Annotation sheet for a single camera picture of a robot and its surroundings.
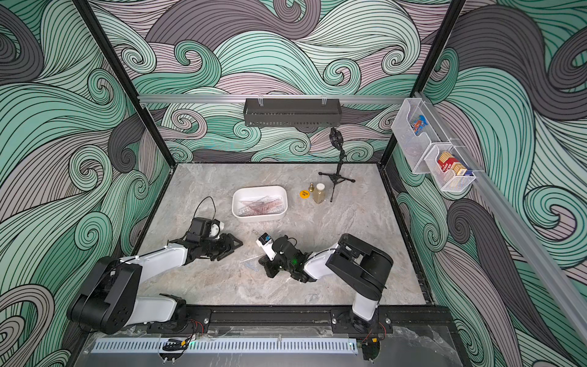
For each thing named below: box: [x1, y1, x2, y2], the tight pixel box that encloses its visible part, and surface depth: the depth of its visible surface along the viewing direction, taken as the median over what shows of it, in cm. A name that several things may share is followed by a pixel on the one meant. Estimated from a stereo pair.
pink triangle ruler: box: [238, 197, 284, 215], surface depth 105 cm
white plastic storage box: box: [231, 185, 289, 223], surface depth 103 cm
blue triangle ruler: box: [239, 253, 264, 273], surface depth 88 cm
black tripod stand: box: [317, 126, 356, 203], surface depth 97 cm
